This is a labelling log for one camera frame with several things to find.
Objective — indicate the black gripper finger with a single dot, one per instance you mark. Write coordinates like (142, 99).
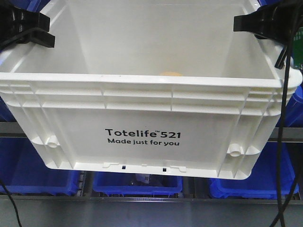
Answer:
(17, 22)
(270, 22)
(35, 39)

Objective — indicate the cream tennis ball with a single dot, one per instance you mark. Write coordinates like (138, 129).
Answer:
(171, 73)

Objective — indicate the blue bin upper right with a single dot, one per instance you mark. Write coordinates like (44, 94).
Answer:
(294, 109)

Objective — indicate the green circuit board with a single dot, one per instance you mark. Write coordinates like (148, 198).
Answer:
(298, 49)

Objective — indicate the blue bin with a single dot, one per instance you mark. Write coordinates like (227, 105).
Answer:
(23, 171)
(136, 184)
(261, 184)
(294, 109)

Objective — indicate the blue bin centre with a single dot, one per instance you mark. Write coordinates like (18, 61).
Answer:
(136, 184)

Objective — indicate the blue bin left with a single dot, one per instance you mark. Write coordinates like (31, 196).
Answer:
(23, 171)

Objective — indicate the white Totelife plastic crate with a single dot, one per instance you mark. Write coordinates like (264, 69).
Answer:
(97, 102)

